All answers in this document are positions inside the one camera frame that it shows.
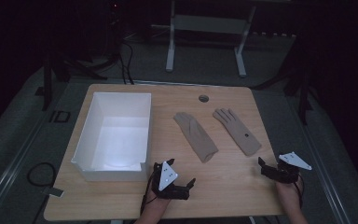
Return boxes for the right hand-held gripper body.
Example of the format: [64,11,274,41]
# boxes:
[260,151,313,185]

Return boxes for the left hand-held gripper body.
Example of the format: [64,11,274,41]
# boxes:
[151,160,190,201]

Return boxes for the beige glove with dark button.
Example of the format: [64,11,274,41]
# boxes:
[212,107,263,157]

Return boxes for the white box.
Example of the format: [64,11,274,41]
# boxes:
[70,91,153,183]

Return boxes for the person's right hand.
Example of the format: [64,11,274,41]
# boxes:
[274,179,303,213]

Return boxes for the person's left hand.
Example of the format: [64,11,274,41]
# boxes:
[141,189,172,218]

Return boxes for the black metal stand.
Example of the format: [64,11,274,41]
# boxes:
[255,31,316,126]

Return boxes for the grey tape patch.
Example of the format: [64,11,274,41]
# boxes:
[48,187,65,199]

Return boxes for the black tripod stand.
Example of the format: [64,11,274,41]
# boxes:
[34,46,120,112]

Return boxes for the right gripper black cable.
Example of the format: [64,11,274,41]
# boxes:
[293,174,306,210]

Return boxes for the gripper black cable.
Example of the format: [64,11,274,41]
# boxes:
[293,174,306,210]
[139,170,159,218]

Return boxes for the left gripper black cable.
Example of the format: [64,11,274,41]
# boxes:
[139,170,159,218]

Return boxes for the black hanging cables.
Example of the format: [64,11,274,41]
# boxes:
[117,36,135,86]

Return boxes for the black rectangular floor frame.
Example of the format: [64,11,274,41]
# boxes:
[48,109,72,124]

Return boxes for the black floor cable loop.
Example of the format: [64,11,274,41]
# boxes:
[26,161,58,189]

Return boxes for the white metal stand frame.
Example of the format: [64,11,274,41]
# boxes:
[165,0,257,78]

